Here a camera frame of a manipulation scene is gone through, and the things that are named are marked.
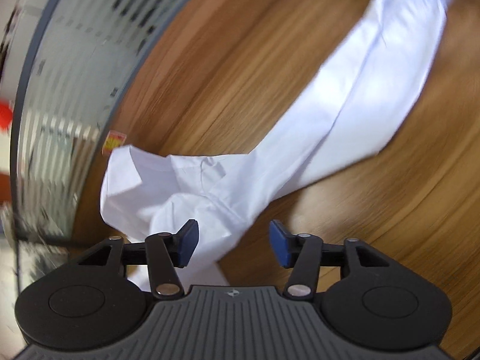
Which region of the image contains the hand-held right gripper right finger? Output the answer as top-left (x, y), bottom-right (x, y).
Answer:
top-left (270, 219), bottom-right (395, 301)

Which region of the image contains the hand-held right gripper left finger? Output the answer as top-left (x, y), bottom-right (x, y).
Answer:
top-left (75, 219), bottom-right (199, 301)

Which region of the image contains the white dress shirt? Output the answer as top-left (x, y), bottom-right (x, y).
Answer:
top-left (99, 0), bottom-right (469, 293)

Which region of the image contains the red yellow sticker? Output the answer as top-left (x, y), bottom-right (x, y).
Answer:
top-left (103, 130), bottom-right (127, 155)

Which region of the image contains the red object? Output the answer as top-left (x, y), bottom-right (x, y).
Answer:
top-left (0, 99), bottom-right (14, 133)

